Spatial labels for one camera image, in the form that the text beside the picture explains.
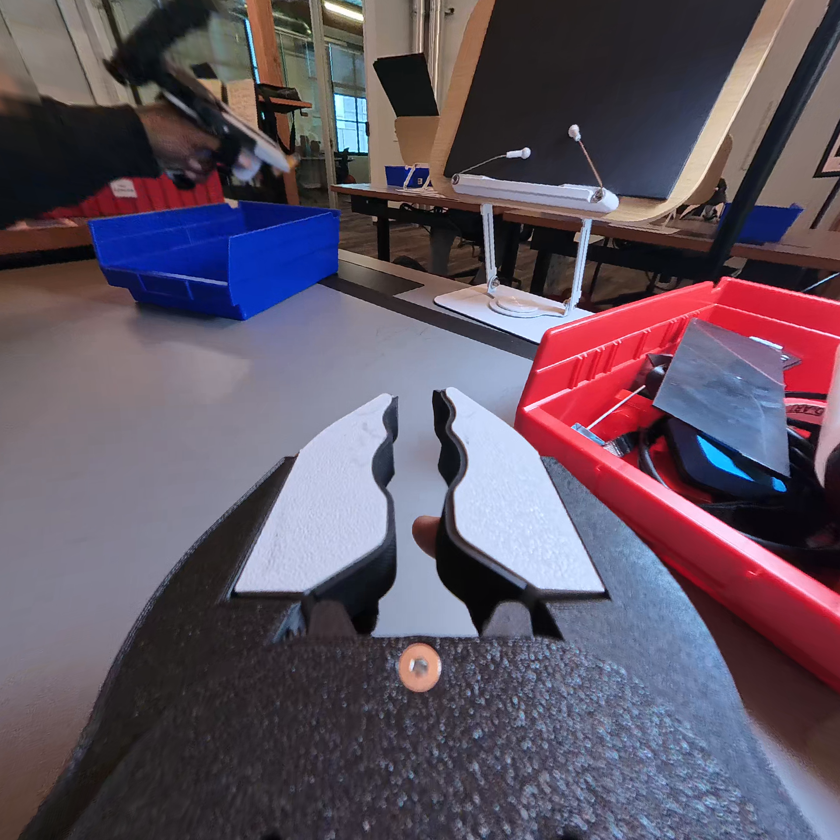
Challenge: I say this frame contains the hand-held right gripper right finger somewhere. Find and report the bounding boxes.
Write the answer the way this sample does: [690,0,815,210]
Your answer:
[430,386,607,634]

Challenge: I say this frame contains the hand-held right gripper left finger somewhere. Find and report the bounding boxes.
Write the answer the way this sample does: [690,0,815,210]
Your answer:
[233,392,401,634]

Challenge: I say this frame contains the red plastic bin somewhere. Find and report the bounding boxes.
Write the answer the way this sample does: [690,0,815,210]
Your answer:
[515,277,840,690]

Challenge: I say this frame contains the dark metal plate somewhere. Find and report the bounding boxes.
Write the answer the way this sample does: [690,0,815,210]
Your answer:
[651,318,803,478]

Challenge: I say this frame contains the person's left forearm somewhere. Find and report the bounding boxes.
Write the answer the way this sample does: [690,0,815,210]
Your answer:
[0,95,161,231]

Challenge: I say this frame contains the black bag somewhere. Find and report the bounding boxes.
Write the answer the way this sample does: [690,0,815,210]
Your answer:
[255,82,296,155]

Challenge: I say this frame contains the wooden support column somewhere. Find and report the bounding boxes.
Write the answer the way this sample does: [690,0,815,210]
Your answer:
[246,0,301,206]

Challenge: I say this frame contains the black wood-framed board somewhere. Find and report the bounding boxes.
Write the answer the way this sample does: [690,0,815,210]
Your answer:
[373,52,441,181]
[430,0,798,227]

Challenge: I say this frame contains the dark blue pouch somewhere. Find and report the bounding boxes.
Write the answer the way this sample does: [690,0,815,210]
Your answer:
[663,416,788,500]

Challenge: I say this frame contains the long wooden table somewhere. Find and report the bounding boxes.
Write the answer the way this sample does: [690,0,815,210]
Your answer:
[330,182,840,296]

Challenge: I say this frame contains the black-white marker sign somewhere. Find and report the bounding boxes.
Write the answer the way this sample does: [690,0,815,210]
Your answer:
[812,121,840,179]

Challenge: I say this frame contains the black cable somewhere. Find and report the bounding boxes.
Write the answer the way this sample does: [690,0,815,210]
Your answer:
[630,420,677,493]

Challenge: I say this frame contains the black-handled metal pick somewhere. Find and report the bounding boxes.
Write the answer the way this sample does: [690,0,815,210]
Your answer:
[571,364,670,434]

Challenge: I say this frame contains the black strap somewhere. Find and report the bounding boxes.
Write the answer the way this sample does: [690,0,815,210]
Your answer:
[696,492,840,559]

